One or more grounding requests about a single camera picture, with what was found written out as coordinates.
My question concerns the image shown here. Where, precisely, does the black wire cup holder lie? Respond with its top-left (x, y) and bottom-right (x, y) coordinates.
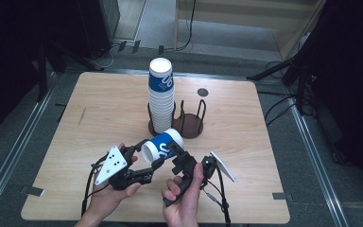
top-left (147, 99), bottom-right (207, 140)

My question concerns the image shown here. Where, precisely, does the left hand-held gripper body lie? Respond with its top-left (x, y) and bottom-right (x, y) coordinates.
top-left (91, 143), bottom-right (154, 191)

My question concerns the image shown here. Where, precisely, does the hand-held gripper cable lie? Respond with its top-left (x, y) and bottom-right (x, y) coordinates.
top-left (201, 166), bottom-right (232, 227)
top-left (80, 154), bottom-right (112, 218)

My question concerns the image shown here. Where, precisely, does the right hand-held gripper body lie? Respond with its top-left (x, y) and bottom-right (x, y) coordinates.
top-left (163, 150), bottom-right (236, 207)

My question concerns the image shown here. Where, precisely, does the person's left hand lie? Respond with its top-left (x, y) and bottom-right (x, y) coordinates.
top-left (89, 142), bottom-right (142, 219)

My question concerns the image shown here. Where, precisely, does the black hanging cable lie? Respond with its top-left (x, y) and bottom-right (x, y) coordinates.
top-left (164, 0), bottom-right (198, 52)

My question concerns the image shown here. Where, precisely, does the grey tape piece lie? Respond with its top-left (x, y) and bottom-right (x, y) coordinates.
top-left (20, 185), bottom-right (45, 198)
top-left (272, 192), bottom-right (293, 201)

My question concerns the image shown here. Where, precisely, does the stack of white paper cups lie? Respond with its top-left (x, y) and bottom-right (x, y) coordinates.
top-left (147, 57), bottom-right (176, 134)

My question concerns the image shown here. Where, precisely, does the black floor cable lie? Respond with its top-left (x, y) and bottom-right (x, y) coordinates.
top-left (258, 90), bottom-right (299, 126)

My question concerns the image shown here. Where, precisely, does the black metal stand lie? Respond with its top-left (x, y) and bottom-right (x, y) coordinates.
top-left (37, 41), bottom-right (68, 102)
top-left (246, 31), bottom-right (316, 116)

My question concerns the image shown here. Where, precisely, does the white floor cable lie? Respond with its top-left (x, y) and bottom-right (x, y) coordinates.
top-left (89, 44), bottom-right (118, 70)

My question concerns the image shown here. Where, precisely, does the metal floor rail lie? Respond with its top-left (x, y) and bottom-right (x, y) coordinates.
top-left (291, 103), bottom-right (350, 227)
top-left (0, 72), bottom-right (58, 209)

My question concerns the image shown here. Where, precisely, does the dark cabinet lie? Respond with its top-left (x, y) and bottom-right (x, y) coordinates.
top-left (77, 0), bottom-right (121, 60)

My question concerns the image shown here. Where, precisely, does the light wooden frame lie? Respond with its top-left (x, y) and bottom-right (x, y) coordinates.
top-left (173, 0), bottom-right (327, 61)

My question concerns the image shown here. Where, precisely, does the blue and white paper cup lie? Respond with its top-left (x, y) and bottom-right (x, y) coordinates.
top-left (141, 128), bottom-right (184, 165)

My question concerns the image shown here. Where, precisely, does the left hand-held gripper cable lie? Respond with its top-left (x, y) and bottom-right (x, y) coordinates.
top-left (80, 154), bottom-right (112, 218)

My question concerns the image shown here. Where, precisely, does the right hand-held gripper cable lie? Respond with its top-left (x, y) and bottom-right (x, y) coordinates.
top-left (201, 166), bottom-right (232, 227)

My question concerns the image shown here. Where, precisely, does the person's right hand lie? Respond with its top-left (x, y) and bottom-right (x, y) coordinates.
top-left (161, 162), bottom-right (204, 224)

